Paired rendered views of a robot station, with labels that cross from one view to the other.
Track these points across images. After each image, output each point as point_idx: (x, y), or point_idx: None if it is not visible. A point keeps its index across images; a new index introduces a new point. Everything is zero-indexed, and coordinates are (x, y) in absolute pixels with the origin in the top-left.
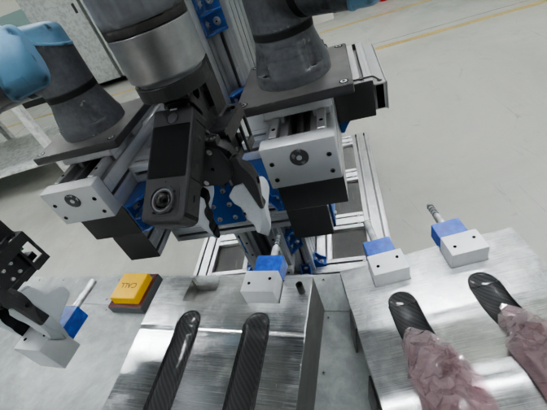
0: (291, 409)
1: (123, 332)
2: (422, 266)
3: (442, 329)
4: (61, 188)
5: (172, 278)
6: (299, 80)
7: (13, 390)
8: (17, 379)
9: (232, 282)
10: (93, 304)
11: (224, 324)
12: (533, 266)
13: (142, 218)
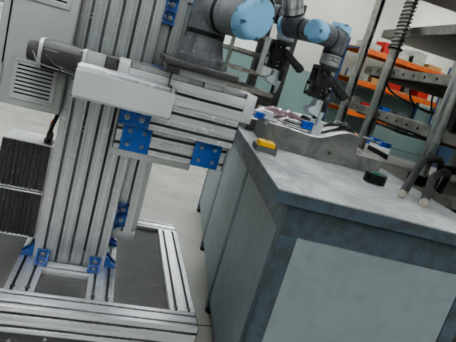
0: (295, 125)
1: (283, 155)
2: None
3: None
4: (250, 93)
5: (269, 122)
6: None
7: (326, 175)
8: (322, 174)
9: (266, 118)
10: (275, 159)
11: (281, 122)
12: None
13: (303, 68)
